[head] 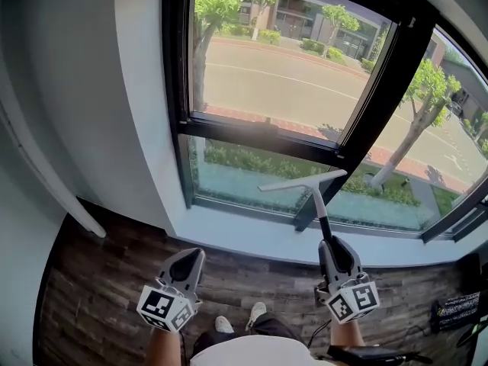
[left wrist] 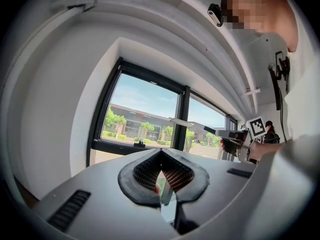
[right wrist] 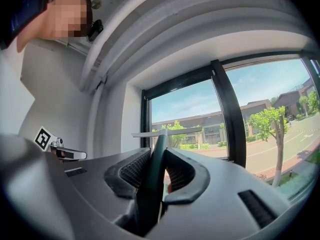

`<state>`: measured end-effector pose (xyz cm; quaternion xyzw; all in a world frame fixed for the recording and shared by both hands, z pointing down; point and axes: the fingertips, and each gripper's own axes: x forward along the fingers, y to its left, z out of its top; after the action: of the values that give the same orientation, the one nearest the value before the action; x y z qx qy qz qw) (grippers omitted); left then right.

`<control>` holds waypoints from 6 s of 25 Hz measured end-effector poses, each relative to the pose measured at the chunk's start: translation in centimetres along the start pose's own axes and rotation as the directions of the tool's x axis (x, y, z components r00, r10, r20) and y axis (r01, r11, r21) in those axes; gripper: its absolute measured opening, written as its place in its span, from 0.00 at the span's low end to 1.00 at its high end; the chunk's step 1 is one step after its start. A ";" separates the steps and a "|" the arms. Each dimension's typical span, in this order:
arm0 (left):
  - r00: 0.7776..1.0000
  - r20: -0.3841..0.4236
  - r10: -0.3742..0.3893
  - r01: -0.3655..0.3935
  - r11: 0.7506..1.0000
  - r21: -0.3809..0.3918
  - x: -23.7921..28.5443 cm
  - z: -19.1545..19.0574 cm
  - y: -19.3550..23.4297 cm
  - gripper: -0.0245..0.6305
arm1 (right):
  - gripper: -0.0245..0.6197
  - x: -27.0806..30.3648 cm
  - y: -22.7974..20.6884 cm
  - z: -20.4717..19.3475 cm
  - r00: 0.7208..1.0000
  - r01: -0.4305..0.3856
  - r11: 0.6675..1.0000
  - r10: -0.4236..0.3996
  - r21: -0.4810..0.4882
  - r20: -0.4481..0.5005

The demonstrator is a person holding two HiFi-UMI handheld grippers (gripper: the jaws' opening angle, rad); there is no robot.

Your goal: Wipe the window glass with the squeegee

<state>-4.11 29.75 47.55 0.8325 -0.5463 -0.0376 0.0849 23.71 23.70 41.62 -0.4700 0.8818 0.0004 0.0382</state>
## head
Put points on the white window sill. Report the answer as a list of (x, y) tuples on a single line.
[(244, 235)]

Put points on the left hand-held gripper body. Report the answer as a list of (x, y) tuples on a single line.
[(164, 305)]

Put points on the tree with dark trunk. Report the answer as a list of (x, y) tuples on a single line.
[(209, 17)]

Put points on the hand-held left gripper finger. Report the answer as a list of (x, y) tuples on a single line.
[(182, 269), (200, 280)]

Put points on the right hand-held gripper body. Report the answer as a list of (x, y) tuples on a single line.
[(352, 299)]

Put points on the person's left forearm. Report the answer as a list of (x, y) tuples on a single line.
[(162, 347)]

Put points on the black patterned bag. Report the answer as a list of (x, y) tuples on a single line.
[(455, 311)]

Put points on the tree with white trunk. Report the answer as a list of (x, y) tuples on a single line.
[(411, 128)]

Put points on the person's white left shoe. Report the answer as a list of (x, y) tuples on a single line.
[(223, 324)]

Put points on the white wall conduit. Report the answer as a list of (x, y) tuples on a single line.
[(49, 174)]

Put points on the person's white shirt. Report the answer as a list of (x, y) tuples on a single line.
[(251, 351)]

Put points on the person's right forearm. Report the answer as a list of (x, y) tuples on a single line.
[(345, 334)]

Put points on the person's white shoe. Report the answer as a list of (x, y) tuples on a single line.
[(256, 314), (223, 324)]

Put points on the person's white right shoe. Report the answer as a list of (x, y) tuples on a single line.
[(256, 314)]

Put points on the person's black trousers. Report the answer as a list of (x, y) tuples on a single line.
[(274, 328)]

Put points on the black window frame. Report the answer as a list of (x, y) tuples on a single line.
[(381, 101)]

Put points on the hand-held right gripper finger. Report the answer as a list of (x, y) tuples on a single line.
[(325, 259), (345, 257)]

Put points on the black waist device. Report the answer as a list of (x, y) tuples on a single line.
[(373, 354)]

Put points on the clear window glass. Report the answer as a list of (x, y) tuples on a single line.
[(274, 71)]

